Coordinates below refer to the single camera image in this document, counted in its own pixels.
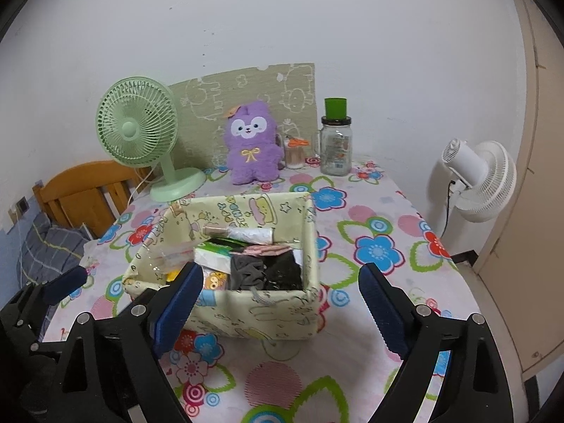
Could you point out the grey sock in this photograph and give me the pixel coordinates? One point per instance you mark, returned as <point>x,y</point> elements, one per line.
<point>246,273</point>

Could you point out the beige cartoon board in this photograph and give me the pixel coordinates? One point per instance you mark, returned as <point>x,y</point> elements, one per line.
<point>264,83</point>

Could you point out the beige door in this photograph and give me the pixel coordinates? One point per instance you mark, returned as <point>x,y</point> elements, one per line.
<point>528,229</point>

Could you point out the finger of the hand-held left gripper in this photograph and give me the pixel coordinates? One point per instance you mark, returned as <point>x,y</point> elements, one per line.
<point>66,284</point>

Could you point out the white standing fan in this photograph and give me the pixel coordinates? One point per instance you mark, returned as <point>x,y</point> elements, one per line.
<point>489,180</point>

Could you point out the purple plush toy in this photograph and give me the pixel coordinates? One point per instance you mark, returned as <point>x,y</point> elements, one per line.
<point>251,163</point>

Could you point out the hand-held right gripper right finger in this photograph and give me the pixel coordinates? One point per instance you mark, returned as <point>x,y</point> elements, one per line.
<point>383,313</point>

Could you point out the wooden bed headboard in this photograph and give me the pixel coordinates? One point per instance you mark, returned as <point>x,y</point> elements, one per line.
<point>75,185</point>

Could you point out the black cloth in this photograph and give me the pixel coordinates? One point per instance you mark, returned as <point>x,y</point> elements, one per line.
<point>284,273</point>

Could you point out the glass jar mug green lid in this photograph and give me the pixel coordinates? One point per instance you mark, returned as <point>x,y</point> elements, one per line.
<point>335,150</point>

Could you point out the green desk fan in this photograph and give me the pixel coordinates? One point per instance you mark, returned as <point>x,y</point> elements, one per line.
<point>132,127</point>

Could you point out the yellow cartoon tissue packet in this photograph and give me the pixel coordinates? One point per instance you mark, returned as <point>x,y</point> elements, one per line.
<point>213,281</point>

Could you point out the cotton swab container orange lid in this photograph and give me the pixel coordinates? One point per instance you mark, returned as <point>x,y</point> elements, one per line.
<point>294,158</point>

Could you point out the pink soft item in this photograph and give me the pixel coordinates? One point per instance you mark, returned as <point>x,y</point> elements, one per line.
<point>266,250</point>

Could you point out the white face mask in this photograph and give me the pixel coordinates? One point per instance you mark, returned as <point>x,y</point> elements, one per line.
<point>251,235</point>

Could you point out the green tissue packet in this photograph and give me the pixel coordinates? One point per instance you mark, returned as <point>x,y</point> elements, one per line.
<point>211,257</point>

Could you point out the yellow cartoon fabric storage box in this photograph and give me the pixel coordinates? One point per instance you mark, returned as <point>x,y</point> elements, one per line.
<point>264,313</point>

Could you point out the floral tablecloth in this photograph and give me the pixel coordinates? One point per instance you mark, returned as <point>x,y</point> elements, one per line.
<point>343,352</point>

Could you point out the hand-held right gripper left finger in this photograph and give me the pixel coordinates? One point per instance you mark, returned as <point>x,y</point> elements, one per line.
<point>178,313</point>

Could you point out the wall socket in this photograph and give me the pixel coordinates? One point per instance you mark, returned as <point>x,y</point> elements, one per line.
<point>22,206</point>

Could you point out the grey plaid pillow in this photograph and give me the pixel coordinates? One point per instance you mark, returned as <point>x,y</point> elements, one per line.
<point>48,242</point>

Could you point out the clear plastic packet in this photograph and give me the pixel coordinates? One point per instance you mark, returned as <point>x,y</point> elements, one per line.
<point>176,260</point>

